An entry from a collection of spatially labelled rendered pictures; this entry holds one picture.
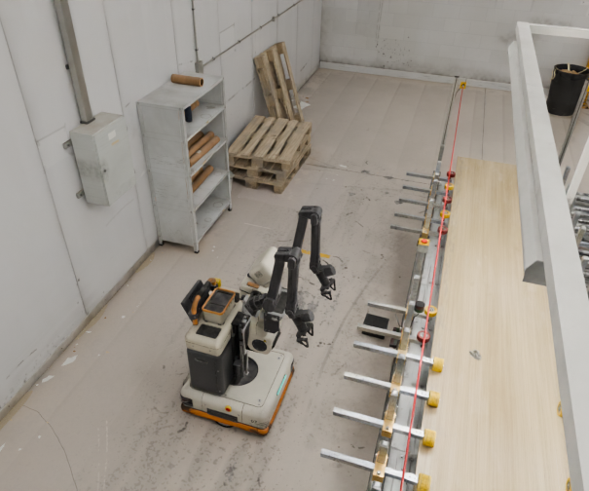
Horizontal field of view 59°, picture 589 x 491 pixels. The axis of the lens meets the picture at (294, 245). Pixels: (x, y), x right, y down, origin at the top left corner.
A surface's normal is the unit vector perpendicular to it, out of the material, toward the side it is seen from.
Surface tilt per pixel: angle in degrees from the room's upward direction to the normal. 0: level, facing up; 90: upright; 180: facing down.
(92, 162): 90
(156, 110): 90
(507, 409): 0
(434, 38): 90
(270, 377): 0
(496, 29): 90
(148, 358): 0
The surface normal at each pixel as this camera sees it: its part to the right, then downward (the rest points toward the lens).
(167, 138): -0.30, 0.56
